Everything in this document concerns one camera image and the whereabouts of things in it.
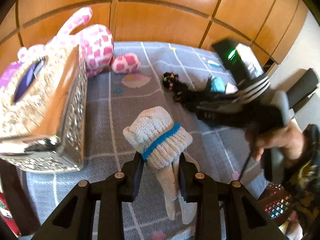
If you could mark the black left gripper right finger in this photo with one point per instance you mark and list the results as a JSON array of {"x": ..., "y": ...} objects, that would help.
[{"x": 244, "y": 218}]

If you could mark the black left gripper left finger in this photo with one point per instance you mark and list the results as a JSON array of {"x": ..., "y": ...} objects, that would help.
[{"x": 73, "y": 218}]

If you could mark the blue plush teddy pink shirt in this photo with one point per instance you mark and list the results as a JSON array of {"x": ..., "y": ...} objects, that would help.
[{"x": 217, "y": 85}]

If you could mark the white knitted socks blue stripe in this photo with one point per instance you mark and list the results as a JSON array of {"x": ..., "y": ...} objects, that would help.
[{"x": 160, "y": 141}]

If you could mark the person right hand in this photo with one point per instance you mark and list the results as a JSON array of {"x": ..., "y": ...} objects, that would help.
[{"x": 290, "y": 140}]

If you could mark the woven colourful basket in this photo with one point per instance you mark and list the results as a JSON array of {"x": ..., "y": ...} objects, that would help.
[{"x": 276, "y": 202}]

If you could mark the grey patterned bed sheet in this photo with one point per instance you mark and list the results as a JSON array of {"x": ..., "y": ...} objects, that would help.
[{"x": 112, "y": 105}]

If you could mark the ornate silver gold box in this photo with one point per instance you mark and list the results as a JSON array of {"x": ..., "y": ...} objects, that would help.
[{"x": 43, "y": 110}]

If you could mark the pink white spotted plush toy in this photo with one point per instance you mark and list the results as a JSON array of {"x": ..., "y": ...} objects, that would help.
[{"x": 95, "y": 43}]

